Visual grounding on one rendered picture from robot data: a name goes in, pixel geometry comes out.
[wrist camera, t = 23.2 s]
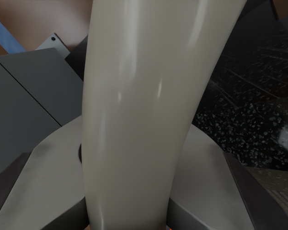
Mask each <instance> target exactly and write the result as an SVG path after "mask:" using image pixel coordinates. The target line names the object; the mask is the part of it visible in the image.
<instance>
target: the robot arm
mask: <svg viewBox="0 0 288 230"><path fill-rule="evenodd" d="M81 119H82V115H81V116H79V117H77V118H76V119H74V120H72V121H71V122H69V123H68V124H66V125H64V126H62V127H61V128H59V129H57V130H56V131H55V132H53V133H52V134H50V135H49V136H48V137H46V138H45V139H44V140H43V141H42V142H40V143H39V144H38V145H37V146H36V147H35V148H34V149H33V150H32V151H31V152H23V153H22V154H21V155H20V156H19V157H18V158H16V159H15V160H14V161H13V162H12V163H11V164H10V165H9V166H8V167H7V168H5V169H4V170H3V171H2V172H1V173H0V230H84V229H85V228H86V227H87V226H88V225H89V219H88V214H87V207H86V201H85V192H84V183H83V173H82V155H81ZM166 224H167V226H168V227H169V228H171V229H172V230H288V214H287V213H286V212H285V210H284V209H283V208H282V207H281V206H280V205H279V203H278V202H277V201H276V200H275V199H274V198H273V197H272V196H271V195H270V194H269V193H268V192H267V191H266V190H265V189H264V188H263V187H262V185H261V184H260V183H259V182H258V181H257V180H256V179H255V178H254V177H253V176H252V175H251V174H250V173H249V171H248V170H247V169H246V168H245V167H244V166H243V165H242V164H241V163H240V162H239V161H238V160H237V159H236V158H235V156H234V155H233V154H232V153H226V152H224V151H223V150H222V149H221V148H220V147H219V145H218V144H217V143H216V142H214V141H213V140H212V139H211V138H210V137H209V136H208V135H207V134H205V133H204V132H203V131H201V130H200V129H198V128H197V127H196V126H194V125H193V124H191V126H190V129H189V131H188V134H187V137H186V140H185V143H184V145H183V148H182V152H181V155H180V158H179V161H178V165H177V167H176V172H175V175H174V179H173V183H172V187H171V192H170V197H169V203H168V209H167V217H166Z"/></svg>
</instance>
